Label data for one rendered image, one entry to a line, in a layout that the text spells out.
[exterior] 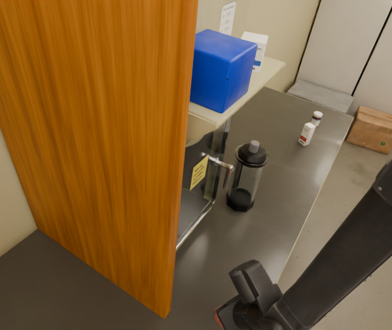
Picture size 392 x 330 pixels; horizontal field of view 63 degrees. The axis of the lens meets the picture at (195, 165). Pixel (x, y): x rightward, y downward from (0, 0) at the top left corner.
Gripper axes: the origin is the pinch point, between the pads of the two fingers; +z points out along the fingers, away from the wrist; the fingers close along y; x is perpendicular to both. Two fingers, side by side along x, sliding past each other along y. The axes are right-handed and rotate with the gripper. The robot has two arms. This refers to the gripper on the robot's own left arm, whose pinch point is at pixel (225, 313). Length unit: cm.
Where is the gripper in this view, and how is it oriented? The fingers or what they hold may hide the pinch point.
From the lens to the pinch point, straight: 80.8
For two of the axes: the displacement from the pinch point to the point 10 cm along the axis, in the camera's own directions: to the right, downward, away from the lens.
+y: -8.2, 3.1, -4.8
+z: -3.7, 3.7, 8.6
